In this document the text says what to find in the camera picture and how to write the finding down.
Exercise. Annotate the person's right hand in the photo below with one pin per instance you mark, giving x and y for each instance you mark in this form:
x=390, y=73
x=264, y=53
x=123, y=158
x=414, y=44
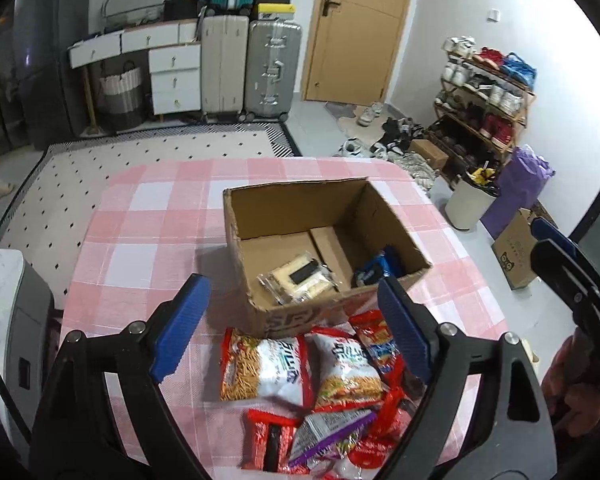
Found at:
x=575, y=405

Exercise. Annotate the clear packet of pale crackers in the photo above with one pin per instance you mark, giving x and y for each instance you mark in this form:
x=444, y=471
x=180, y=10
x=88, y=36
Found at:
x=292, y=282

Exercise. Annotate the blue cookie packet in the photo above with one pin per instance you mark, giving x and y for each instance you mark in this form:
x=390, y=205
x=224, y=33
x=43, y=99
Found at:
x=372, y=267

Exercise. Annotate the printed cardboard box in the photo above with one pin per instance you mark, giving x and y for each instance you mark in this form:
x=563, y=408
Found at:
x=515, y=255

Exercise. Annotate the white drawer desk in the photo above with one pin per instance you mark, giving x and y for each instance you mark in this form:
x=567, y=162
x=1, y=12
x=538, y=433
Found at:
x=175, y=80

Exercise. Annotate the white trash bin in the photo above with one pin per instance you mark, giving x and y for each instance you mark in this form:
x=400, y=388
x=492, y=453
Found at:
x=467, y=205

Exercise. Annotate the red packet with dark window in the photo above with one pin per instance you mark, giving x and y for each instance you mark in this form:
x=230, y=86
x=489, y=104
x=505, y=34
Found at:
x=260, y=440

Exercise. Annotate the grey door mat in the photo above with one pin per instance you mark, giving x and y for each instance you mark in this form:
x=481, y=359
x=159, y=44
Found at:
x=342, y=112

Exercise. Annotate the white orange noodle snack packet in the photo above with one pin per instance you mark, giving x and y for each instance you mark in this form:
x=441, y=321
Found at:
x=260, y=365
x=345, y=370

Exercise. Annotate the beige suitcase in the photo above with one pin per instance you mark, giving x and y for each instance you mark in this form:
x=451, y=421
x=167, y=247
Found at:
x=225, y=65

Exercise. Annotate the grey white laundry basket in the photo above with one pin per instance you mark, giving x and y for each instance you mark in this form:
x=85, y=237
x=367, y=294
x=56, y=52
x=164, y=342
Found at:
x=122, y=100

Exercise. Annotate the white light switch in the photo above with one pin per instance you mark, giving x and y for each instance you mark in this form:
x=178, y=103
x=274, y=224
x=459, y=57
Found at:
x=493, y=15

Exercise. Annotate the rows of racked shoes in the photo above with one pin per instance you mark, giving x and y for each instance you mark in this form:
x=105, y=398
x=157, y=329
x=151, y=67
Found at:
x=497, y=127

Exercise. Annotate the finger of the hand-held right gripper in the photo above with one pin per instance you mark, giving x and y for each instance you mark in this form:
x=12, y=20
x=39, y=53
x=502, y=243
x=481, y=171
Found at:
x=550, y=232
x=555, y=270

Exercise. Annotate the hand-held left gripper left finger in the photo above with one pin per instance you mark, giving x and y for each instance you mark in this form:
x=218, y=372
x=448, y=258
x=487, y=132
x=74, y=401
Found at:
x=185, y=320

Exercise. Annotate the wooden shoe rack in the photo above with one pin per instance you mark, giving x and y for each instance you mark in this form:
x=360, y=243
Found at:
x=510, y=147

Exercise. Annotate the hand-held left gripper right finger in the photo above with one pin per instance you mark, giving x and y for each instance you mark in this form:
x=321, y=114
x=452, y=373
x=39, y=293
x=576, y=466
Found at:
x=405, y=325

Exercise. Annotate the purple bag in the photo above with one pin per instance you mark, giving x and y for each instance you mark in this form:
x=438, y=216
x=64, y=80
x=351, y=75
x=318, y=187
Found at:
x=515, y=190

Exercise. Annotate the scattered shoes pile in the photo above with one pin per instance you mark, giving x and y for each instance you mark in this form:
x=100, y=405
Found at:
x=395, y=132

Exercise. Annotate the purple snack packet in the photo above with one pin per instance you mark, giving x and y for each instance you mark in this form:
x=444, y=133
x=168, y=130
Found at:
x=325, y=435

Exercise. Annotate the yellow black shoe box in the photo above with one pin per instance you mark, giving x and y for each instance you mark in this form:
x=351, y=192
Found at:
x=276, y=11

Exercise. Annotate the glossy red snack packet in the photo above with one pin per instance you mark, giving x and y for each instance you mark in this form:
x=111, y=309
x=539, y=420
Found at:
x=385, y=425

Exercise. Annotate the white grey appliance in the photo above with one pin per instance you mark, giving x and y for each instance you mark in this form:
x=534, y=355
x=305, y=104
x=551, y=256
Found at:
x=25, y=320

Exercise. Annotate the red corn snack packet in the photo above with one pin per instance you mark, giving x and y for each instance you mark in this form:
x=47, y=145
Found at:
x=377, y=345

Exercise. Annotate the pink checked tablecloth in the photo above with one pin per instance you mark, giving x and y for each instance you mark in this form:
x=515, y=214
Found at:
x=145, y=240

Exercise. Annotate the dark grey refrigerator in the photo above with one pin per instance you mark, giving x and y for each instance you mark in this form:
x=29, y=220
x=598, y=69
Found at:
x=45, y=60

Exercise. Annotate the small brown cardboard box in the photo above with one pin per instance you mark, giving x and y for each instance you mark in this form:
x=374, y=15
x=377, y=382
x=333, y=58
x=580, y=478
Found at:
x=427, y=152

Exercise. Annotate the silver suitcase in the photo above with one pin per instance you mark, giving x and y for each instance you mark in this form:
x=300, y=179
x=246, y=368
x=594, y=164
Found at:
x=272, y=65

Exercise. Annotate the white dotted rug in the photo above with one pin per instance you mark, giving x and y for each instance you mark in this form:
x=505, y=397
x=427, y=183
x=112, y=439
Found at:
x=130, y=155

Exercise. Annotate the wooden door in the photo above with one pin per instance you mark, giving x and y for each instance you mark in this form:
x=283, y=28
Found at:
x=355, y=35

